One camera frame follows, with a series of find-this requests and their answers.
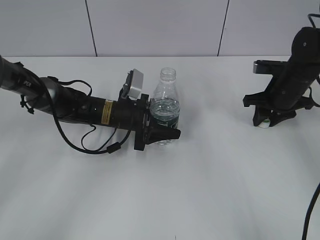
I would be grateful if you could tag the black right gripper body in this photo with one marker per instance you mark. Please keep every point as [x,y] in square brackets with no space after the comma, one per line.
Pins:
[285,94]

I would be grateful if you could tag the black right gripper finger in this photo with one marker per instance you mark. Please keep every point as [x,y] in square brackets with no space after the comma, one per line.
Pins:
[277,117]
[260,114]

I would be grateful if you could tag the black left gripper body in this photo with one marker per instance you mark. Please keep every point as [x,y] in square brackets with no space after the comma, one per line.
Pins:
[133,116]

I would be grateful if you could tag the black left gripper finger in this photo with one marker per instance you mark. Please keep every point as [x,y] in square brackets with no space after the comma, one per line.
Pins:
[155,135]

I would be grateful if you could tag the white green bottle cap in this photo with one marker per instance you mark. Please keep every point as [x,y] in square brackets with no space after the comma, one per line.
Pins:
[264,124]

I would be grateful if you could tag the clear green-labelled water bottle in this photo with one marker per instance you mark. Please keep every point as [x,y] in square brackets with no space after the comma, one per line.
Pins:
[165,106]

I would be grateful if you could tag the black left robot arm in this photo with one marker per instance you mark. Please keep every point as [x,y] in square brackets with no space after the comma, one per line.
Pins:
[65,104]

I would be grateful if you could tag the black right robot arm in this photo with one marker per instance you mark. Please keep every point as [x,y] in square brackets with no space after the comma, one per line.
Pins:
[305,57]

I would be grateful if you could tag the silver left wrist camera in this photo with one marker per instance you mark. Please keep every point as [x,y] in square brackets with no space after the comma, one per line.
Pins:
[133,84]

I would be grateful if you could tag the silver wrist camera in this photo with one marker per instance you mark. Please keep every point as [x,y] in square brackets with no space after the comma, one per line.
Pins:
[268,67]
[133,84]

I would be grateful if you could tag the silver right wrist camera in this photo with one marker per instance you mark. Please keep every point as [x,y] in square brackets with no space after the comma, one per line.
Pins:
[268,67]

